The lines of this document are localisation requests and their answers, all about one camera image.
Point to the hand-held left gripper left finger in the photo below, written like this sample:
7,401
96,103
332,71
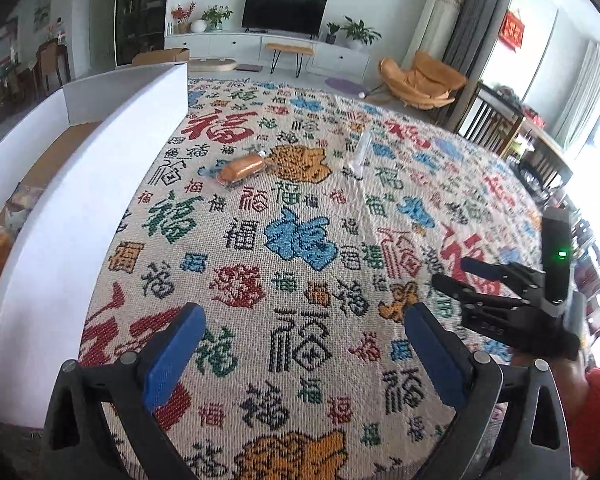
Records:
172,355

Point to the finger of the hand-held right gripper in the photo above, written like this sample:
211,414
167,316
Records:
500,274
475,305

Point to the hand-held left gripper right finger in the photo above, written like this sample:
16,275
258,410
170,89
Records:
437,355

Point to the white cardboard box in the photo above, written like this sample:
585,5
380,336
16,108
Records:
80,210

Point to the person's right hand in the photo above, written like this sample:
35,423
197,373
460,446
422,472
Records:
567,380

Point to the dark wooden dining chair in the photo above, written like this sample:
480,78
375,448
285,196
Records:
485,115
545,167

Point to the printed woven blanket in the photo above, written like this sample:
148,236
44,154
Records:
305,310

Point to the dining table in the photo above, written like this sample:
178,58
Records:
545,135

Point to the pale snack packet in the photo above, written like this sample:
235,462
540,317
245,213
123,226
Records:
360,152

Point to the white sheer curtain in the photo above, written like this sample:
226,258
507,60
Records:
585,90

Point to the orange lounge chair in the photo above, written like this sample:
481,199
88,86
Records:
420,80

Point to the purple floor mat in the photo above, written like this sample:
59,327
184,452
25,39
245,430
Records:
344,86

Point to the grey curtain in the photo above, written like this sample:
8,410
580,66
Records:
480,20

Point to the covered standing air conditioner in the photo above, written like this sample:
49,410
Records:
437,15

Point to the large leafy potted plant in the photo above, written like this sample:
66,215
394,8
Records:
360,32

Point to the small potted plant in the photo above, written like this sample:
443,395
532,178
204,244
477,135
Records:
332,32

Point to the brown cardboard box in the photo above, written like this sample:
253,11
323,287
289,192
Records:
165,55

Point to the wooden bench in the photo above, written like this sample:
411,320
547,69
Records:
287,49

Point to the brown wooden chair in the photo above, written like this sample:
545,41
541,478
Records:
52,67

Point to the white television cabinet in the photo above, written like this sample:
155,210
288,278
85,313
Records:
230,42

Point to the white round vase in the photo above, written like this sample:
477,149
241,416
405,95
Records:
198,26

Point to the black television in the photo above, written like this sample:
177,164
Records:
284,12

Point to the red flower bouquet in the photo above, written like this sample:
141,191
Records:
181,14

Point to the green potted plant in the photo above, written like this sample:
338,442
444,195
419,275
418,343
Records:
216,15

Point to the dark tall cabinet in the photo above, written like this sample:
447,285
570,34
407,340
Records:
142,10

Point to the red wall hanging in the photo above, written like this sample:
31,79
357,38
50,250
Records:
511,30

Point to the framed wall picture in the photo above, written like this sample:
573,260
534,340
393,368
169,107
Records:
42,17

